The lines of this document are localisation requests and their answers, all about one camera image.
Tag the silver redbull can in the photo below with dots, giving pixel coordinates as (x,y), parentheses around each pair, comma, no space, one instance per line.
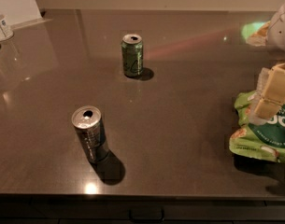
(89,127)

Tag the dark drawer handle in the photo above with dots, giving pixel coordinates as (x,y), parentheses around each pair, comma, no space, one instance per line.
(148,216)

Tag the clear plastic water bottle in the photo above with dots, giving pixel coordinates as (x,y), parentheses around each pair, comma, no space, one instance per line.
(5,30)

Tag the green soda can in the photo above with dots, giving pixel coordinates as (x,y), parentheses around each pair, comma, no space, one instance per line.
(132,55)

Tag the green rice chip bag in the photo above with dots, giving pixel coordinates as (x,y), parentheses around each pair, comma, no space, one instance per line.
(264,142)

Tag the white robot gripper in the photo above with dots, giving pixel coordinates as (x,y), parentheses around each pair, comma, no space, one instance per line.
(282,32)

